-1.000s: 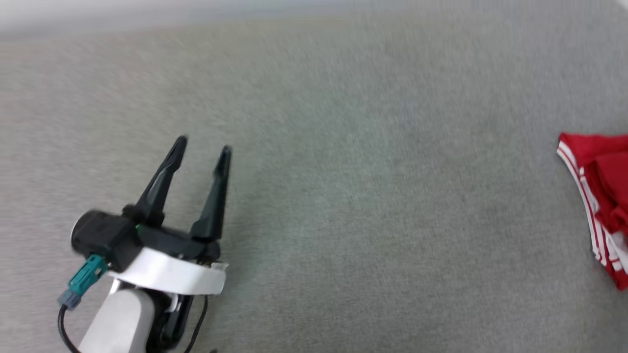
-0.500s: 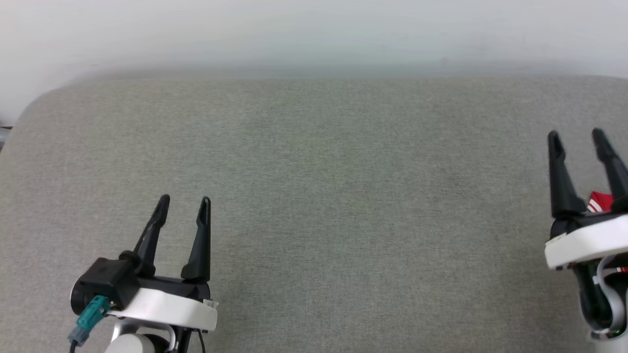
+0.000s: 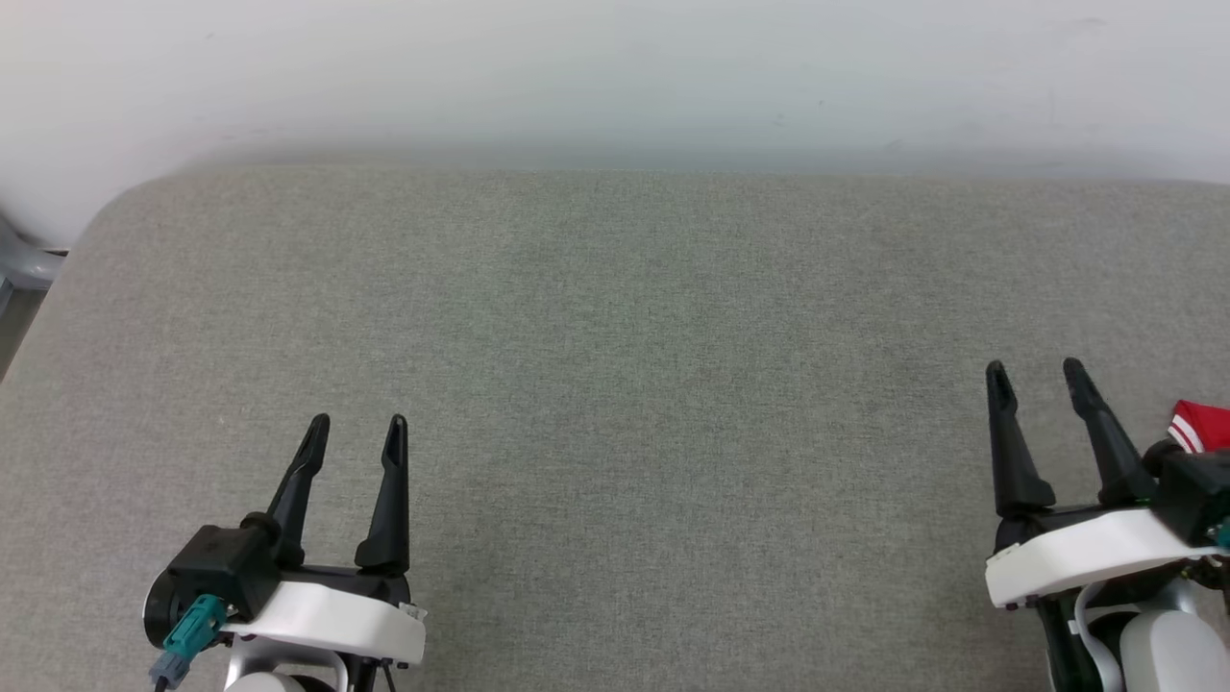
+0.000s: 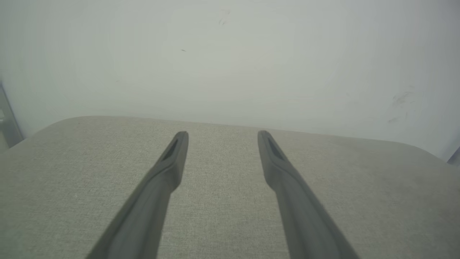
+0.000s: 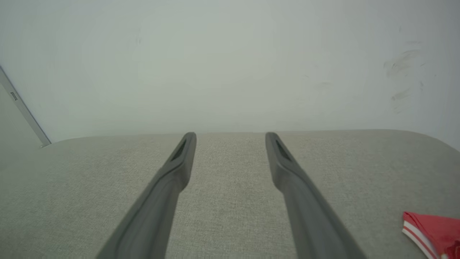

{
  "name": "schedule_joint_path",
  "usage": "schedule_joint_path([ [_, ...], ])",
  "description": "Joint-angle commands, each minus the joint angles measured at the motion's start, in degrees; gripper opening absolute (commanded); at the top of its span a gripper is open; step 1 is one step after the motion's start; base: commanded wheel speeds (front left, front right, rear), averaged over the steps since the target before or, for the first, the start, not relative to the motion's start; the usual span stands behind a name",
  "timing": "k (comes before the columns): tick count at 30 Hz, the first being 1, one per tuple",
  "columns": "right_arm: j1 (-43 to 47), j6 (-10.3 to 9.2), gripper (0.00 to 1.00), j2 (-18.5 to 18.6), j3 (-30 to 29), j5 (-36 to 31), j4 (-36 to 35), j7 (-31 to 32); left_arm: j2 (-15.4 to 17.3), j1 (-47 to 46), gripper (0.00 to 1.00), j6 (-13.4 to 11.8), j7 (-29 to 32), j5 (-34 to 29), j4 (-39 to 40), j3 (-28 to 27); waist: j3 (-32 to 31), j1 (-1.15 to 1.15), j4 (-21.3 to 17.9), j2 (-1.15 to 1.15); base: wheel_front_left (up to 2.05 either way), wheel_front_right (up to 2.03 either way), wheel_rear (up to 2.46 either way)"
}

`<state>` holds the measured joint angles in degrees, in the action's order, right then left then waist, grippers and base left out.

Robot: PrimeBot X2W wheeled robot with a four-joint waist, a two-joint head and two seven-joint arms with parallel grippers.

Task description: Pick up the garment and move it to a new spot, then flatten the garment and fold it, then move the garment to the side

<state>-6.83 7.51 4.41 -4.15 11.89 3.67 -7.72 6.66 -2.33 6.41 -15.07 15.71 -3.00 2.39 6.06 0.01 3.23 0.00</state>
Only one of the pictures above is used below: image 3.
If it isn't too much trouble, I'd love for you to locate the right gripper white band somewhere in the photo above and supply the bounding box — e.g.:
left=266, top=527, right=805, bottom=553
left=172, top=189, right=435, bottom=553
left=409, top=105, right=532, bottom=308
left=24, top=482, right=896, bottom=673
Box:
left=984, top=358, right=1209, bottom=609

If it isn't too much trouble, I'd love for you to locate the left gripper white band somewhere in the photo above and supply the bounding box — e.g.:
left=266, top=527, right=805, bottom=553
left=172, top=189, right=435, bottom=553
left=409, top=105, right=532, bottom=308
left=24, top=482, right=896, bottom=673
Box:
left=221, top=413, right=428, bottom=667

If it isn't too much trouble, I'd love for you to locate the red and white garment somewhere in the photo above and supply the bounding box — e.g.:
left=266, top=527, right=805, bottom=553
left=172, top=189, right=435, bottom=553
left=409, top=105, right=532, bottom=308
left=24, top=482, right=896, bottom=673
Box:
left=1167, top=400, right=1230, bottom=456

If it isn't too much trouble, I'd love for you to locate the grey plastic object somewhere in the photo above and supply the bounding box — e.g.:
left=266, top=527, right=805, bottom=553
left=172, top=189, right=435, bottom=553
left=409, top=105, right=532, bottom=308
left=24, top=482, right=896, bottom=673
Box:
left=0, top=211, right=68, bottom=291

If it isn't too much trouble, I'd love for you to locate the white flat right arm cable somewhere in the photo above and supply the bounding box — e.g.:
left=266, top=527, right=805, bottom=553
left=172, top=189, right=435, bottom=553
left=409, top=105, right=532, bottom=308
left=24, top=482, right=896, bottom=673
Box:
left=1069, top=581, right=1127, bottom=692

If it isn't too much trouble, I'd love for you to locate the teal left cable connector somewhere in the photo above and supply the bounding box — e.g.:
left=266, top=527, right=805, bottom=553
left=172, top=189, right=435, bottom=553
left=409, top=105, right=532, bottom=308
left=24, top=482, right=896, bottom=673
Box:
left=148, top=594, right=228, bottom=687

